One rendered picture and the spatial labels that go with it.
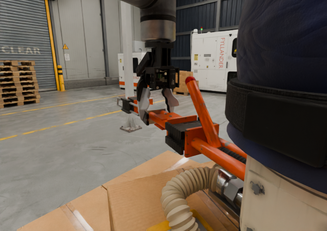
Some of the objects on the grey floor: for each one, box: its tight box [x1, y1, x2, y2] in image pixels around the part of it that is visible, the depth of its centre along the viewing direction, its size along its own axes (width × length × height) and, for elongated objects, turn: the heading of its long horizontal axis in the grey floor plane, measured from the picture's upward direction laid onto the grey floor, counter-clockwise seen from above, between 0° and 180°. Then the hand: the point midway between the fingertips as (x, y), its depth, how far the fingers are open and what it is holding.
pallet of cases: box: [163, 71, 200, 96], centre depth 767 cm, size 121×103×90 cm
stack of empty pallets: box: [0, 60, 41, 108], centre depth 572 cm, size 129×110×131 cm
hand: (155, 114), depth 55 cm, fingers open, 8 cm apart
